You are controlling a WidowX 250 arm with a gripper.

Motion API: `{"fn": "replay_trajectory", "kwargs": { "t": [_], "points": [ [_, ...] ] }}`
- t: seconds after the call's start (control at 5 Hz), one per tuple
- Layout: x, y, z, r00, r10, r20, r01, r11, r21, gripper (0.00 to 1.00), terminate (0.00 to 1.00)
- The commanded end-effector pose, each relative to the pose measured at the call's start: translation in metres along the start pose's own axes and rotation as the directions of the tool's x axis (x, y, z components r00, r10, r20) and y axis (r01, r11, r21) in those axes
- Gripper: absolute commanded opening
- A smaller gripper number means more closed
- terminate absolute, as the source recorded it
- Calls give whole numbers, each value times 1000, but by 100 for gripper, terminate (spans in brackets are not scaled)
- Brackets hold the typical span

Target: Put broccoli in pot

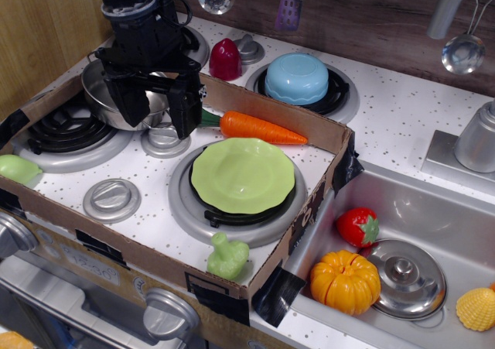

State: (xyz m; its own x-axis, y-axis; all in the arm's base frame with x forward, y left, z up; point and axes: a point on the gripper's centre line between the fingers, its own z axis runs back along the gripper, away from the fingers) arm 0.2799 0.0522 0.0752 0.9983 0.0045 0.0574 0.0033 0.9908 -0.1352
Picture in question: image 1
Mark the back left stove burner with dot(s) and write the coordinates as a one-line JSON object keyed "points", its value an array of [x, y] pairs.
{"points": [[192, 48]]}

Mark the silver stove knob front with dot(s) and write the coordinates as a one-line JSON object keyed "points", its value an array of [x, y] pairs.
{"points": [[112, 200]]}

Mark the front right stove burner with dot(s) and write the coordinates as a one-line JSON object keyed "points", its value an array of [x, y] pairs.
{"points": [[202, 221]]}

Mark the steel pot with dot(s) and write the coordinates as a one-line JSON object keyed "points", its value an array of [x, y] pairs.
{"points": [[103, 107]]}

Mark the silver stove knob back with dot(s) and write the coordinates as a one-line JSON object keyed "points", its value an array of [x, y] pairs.
{"points": [[250, 51]]}

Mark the light green toy vegetable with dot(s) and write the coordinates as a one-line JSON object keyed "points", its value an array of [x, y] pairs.
{"points": [[19, 169]]}

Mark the silver oven knob right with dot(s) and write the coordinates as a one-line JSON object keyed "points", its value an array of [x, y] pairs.
{"points": [[168, 316]]}

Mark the green plastic plate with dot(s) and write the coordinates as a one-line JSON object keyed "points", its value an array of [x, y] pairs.
{"points": [[243, 176]]}

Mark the back right stove burner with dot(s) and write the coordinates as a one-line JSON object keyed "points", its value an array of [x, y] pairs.
{"points": [[341, 102]]}

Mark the cardboard fence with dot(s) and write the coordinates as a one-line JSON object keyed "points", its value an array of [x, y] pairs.
{"points": [[150, 248]]}

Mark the orange toy pumpkin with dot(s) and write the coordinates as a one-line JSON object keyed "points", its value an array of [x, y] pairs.
{"points": [[345, 281]]}

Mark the dark red toy pepper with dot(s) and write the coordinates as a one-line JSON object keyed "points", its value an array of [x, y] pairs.
{"points": [[225, 61]]}

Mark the stove burner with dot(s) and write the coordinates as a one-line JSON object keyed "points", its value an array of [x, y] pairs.
{"points": [[202, 221], [70, 139], [341, 102], [192, 48]]}

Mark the orange toy carrot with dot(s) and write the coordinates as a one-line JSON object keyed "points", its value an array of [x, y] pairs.
{"points": [[233, 124]]}

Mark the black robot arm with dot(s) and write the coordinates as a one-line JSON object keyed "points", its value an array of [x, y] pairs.
{"points": [[148, 56]]}

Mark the silver oven knob left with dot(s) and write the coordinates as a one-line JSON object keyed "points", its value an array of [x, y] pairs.
{"points": [[15, 236]]}

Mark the light blue plastic bowl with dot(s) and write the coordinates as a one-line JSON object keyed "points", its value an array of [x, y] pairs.
{"points": [[297, 79]]}

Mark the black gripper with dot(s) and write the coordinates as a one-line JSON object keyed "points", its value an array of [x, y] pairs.
{"points": [[148, 37]]}

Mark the steel sink basin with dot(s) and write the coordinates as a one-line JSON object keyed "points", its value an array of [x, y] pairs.
{"points": [[456, 230]]}

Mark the steel pot lid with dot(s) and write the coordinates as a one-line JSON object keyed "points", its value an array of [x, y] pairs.
{"points": [[413, 285]]}

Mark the green toy broccoli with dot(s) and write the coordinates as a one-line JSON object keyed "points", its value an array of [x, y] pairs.
{"points": [[228, 257]]}

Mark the yellow toy corn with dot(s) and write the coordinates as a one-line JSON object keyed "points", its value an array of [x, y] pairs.
{"points": [[475, 309]]}

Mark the red toy strawberry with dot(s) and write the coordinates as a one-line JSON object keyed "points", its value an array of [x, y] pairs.
{"points": [[358, 226]]}

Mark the silver stove knob middle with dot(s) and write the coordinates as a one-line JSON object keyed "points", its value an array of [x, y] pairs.
{"points": [[162, 142]]}

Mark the hanging purple spatula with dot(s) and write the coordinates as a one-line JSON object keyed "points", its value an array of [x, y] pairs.
{"points": [[288, 15]]}

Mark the silver oven knob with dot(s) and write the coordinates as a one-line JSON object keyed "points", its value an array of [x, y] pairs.
{"points": [[15, 236], [168, 316]]}

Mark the yellow toy bottom left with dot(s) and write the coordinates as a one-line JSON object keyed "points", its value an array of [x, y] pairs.
{"points": [[13, 340]]}

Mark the hanging steel ladle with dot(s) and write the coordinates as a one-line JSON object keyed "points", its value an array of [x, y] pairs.
{"points": [[465, 53]]}

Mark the silver stove knob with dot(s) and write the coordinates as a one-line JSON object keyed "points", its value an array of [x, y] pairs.
{"points": [[162, 142], [112, 200], [250, 51]]}

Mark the front left stove burner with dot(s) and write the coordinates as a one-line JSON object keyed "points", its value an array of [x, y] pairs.
{"points": [[70, 139]]}

